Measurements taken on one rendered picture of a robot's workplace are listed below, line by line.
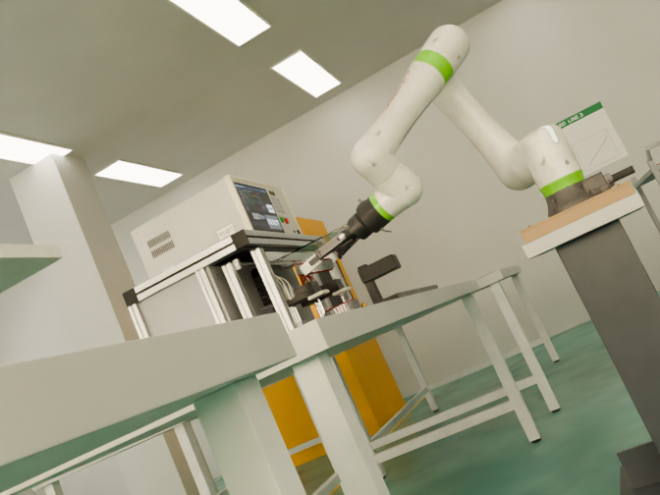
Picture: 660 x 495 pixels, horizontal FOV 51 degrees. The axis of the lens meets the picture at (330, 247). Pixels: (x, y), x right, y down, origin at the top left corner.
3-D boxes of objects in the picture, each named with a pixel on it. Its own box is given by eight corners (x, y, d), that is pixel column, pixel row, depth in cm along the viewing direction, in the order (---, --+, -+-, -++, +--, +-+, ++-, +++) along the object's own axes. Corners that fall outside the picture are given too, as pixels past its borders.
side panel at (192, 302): (250, 369, 198) (207, 267, 203) (247, 371, 195) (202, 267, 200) (173, 406, 206) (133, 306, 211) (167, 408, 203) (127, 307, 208)
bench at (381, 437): (564, 357, 513) (519, 264, 525) (568, 409, 338) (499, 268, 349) (430, 412, 544) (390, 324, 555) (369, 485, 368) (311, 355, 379)
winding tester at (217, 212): (304, 238, 251) (282, 188, 254) (254, 234, 210) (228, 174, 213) (216, 283, 262) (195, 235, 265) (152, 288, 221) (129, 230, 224)
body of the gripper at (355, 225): (362, 211, 202) (340, 232, 205) (352, 211, 195) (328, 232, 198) (378, 231, 201) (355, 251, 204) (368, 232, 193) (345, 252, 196)
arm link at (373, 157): (452, 86, 195) (429, 94, 205) (425, 57, 191) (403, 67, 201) (386, 185, 184) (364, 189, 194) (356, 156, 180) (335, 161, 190)
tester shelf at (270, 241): (326, 247, 260) (320, 236, 261) (249, 243, 196) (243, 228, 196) (229, 296, 272) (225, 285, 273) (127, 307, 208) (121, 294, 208)
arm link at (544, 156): (566, 191, 209) (537, 135, 211) (595, 174, 194) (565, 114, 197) (530, 205, 205) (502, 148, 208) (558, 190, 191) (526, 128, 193)
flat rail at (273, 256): (331, 259, 256) (327, 252, 257) (263, 260, 197) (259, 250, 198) (328, 261, 257) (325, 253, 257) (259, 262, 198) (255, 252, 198)
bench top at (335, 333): (479, 288, 317) (474, 278, 318) (328, 348, 108) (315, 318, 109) (292, 373, 345) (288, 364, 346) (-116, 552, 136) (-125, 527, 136)
